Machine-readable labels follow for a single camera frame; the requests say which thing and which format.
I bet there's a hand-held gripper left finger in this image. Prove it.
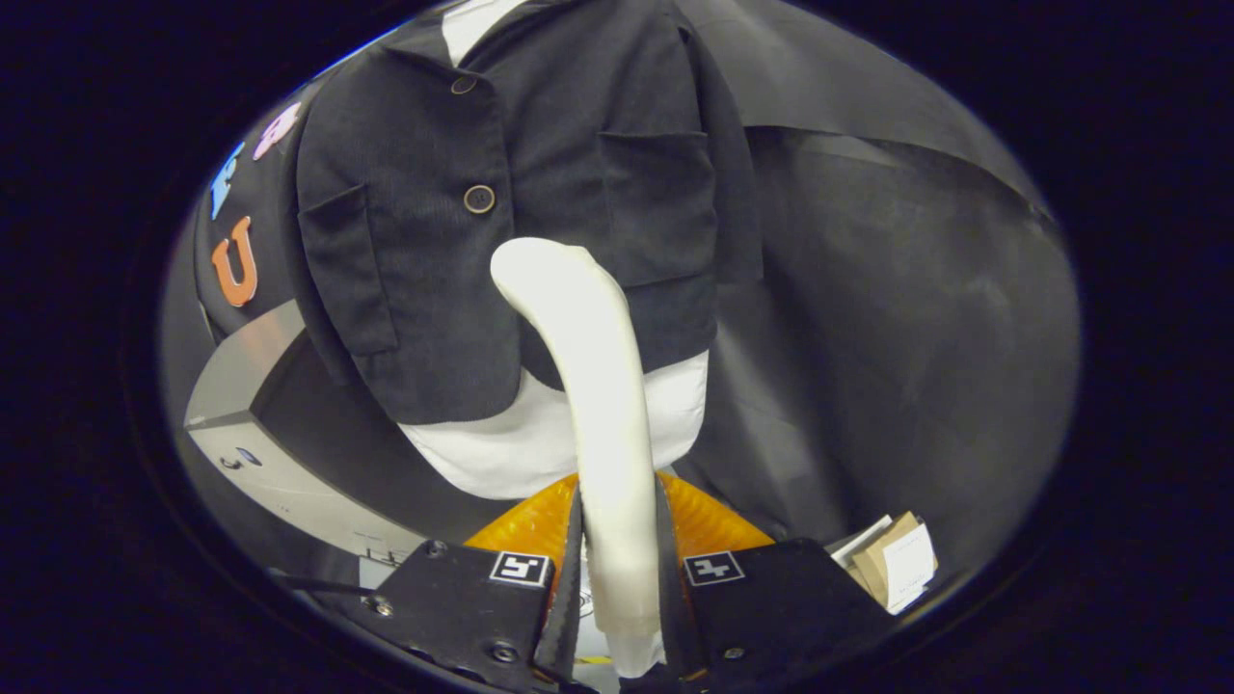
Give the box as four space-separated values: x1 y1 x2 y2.
362 472 584 690

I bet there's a white garment steamer head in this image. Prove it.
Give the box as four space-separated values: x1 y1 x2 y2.
490 237 666 637

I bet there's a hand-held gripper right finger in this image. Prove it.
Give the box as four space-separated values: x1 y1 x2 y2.
656 472 898 690

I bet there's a black jacket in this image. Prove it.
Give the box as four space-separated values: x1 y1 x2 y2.
294 0 765 427

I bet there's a grey drawer cabinet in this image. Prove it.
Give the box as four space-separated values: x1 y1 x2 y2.
183 299 430 589

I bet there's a black backdrop cloth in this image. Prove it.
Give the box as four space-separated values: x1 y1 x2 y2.
159 0 1083 579

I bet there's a cardboard box with paper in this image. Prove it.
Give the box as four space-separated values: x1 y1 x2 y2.
831 511 939 616

